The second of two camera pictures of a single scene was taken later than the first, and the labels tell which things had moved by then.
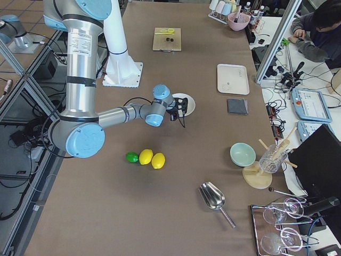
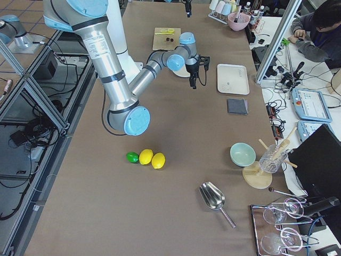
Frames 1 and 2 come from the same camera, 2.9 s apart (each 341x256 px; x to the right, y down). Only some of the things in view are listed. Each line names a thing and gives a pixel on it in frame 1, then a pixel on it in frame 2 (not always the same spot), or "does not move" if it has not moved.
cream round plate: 191,104 -> 183,72
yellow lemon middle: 145,156 does not move
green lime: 132,157 does not move
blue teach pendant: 310,105 does not move
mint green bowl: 242,154 does not move
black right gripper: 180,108 -> 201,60
